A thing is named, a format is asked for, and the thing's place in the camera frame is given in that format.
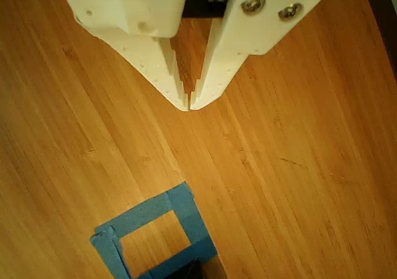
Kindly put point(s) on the black and white cardboard box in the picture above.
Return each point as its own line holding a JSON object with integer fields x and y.
{"x": 192, "y": 271}

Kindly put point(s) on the blue tape square target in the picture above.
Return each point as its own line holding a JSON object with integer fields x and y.
{"x": 186, "y": 204}

